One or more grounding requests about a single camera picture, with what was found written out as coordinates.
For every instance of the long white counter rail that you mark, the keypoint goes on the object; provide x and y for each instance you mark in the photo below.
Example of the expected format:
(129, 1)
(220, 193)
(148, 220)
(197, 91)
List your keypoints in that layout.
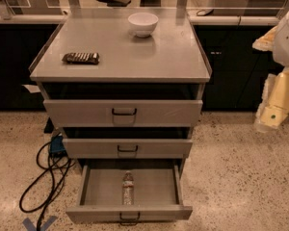
(195, 20)

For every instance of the blue power box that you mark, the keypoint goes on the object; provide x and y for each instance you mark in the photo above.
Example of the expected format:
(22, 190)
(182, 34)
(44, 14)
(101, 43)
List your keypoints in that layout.
(56, 147)

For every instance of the white ceramic bowl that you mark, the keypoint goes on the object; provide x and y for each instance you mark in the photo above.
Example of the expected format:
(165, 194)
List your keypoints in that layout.
(142, 25)

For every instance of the middle grey drawer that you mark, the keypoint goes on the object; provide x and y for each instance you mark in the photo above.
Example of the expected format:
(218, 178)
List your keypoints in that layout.
(127, 148)

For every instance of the top grey drawer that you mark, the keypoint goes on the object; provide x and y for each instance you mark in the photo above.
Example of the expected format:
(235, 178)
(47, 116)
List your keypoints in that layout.
(123, 113)

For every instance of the bottom grey drawer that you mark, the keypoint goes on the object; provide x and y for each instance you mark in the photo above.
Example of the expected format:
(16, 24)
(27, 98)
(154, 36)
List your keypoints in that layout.
(157, 193)

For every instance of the white paper sheet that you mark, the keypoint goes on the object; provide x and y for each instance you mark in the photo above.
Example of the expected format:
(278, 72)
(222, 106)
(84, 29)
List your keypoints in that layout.
(32, 88)

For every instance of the dark striped snack bar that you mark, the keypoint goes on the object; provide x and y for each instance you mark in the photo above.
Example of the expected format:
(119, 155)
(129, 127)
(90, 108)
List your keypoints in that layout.
(81, 58)

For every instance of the clear plastic water bottle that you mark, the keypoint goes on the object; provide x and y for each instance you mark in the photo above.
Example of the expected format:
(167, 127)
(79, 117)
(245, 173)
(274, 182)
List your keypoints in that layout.
(128, 189)

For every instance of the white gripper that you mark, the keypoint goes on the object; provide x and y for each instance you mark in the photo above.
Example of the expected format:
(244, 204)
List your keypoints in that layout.
(286, 39)

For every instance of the grey drawer cabinet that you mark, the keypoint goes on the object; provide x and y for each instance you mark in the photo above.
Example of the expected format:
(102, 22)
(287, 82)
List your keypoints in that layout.
(167, 65)

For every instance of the grey drawer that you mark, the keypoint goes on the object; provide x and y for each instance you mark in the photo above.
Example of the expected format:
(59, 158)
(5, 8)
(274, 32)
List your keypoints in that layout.
(127, 148)
(123, 113)
(157, 193)

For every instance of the black chair armrest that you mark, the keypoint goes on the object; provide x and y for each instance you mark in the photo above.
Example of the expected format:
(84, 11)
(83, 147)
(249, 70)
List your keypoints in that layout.
(115, 3)

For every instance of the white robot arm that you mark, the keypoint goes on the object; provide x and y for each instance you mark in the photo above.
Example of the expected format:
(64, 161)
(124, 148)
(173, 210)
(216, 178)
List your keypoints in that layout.
(281, 43)

